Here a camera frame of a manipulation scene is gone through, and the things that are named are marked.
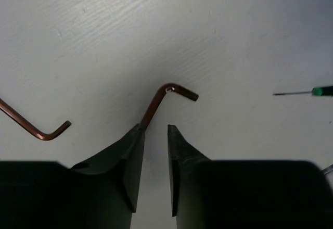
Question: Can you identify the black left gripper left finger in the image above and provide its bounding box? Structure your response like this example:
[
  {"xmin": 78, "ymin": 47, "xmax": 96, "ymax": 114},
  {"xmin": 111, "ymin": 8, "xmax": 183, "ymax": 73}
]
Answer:
[{"xmin": 1, "ymin": 125, "xmax": 145, "ymax": 228}]

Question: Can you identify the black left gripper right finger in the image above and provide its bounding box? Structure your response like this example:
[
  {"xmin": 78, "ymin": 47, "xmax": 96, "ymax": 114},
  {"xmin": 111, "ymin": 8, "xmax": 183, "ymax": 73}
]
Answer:
[{"xmin": 168, "ymin": 125, "xmax": 332, "ymax": 228}]

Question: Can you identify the thick large hex key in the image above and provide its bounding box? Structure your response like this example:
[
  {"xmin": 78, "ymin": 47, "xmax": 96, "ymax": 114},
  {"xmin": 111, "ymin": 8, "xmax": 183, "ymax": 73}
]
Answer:
[{"xmin": 140, "ymin": 83, "xmax": 199, "ymax": 130}]

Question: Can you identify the thin small hex key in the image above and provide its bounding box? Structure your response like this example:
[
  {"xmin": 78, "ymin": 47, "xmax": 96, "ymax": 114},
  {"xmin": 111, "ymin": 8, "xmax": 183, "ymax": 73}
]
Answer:
[{"xmin": 1, "ymin": 99, "xmax": 72, "ymax": 141}]

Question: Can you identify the slim green precision screwdriver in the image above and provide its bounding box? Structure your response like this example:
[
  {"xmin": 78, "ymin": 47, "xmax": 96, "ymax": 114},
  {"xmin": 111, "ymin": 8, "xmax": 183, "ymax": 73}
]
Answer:
[{"xmin": 273, "ymin": 85, "xmax": 333, "ymax": 97}]

